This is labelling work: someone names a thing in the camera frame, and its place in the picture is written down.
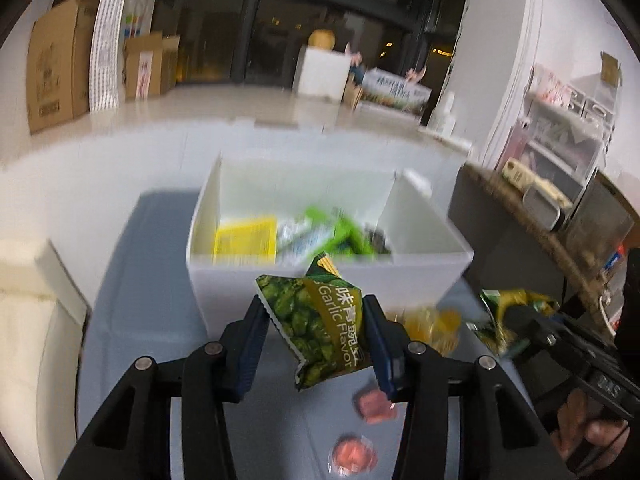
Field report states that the red jelly cup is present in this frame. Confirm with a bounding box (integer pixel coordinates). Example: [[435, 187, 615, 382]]
[[328, 434, 378, 478]]

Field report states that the clear plastic drawer organizer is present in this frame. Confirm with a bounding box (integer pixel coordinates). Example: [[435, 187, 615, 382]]
[[496, 52, 622, 203]]

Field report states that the cream leather armrest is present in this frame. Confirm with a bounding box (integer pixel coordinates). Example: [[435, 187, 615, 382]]
[[1, 240, 89, 479]]

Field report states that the large cardboard box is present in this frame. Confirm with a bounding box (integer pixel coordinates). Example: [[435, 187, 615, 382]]
[[26, 0, 99, 133]]

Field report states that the round yellow fruit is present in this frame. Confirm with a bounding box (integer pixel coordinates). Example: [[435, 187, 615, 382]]
[[307, 29, 335, 51]]

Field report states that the right hand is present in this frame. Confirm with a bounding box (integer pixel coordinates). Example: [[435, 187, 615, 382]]
[[550, 389, 630, 470]]

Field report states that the clear plastic jar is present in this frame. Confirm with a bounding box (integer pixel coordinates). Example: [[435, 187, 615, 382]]
[[563, 170, 637, 273]]

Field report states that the white digital clock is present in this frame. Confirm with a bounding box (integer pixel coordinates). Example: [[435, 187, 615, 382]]
[[522, 183, 574, 232]]

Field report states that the printed landscape carton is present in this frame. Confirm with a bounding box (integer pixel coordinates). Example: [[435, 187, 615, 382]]
[[354, 67, 432, 117]]

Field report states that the green yellow snack bag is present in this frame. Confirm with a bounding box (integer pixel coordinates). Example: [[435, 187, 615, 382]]
[[465, 289, 560, 358]]

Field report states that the green garlic pea snack bag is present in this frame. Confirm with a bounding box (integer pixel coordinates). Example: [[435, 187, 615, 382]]
[[256, 252, 370, 390]]

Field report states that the cream tissue box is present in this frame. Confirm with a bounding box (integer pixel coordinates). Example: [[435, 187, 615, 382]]
[[501, 158, 542, 194]]

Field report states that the small open cardboard box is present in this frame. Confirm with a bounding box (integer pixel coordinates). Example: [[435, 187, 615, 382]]
[[124, 32, 180, 101]]

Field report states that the green snack packet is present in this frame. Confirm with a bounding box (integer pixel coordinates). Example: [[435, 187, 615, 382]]
[[276, 206, 378, 266]]

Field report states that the white storage box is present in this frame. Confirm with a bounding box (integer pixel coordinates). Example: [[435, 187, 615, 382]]
[[186, 156, 473, 337]]

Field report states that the white plastic bottle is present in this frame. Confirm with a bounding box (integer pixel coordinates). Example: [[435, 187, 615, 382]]
[[432, 91, 456, 136]]

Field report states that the pink jelly cup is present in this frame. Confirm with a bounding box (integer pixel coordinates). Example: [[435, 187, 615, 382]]
[[354, 387, 398, 425]]

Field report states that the yellow snack packet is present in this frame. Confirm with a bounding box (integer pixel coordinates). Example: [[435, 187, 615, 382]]
[[212, 217, 278, 266]]

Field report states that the dark wooden side table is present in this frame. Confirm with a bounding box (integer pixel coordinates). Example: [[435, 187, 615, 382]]
[[448, 164, 614, 340]]

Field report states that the yellow jelly cup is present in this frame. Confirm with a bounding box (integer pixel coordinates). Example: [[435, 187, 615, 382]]
[[387, 307, 462, 356]]

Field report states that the white foam box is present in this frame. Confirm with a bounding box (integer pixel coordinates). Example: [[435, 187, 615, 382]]
[[292, 46, 350, 102]]

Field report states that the dotted white paper bag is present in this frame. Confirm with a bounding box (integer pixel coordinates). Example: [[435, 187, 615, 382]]
[[89, 0, 126, 114]]

